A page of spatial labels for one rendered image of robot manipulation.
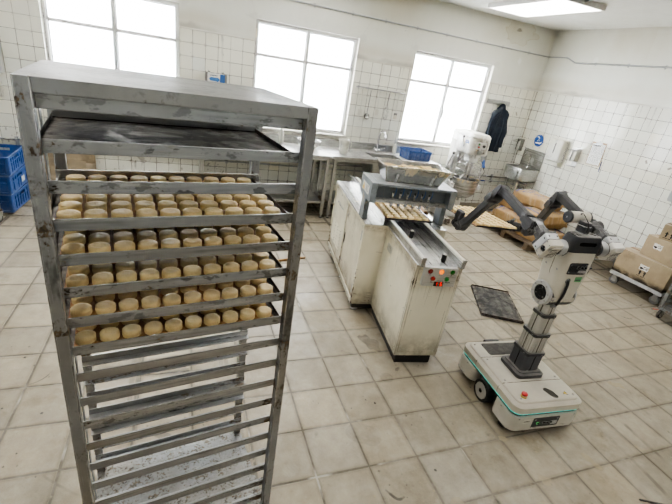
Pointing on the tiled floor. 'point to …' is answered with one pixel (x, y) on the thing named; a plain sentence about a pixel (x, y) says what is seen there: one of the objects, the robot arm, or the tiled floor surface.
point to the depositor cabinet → (358, 244)
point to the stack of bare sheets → (496, 304)
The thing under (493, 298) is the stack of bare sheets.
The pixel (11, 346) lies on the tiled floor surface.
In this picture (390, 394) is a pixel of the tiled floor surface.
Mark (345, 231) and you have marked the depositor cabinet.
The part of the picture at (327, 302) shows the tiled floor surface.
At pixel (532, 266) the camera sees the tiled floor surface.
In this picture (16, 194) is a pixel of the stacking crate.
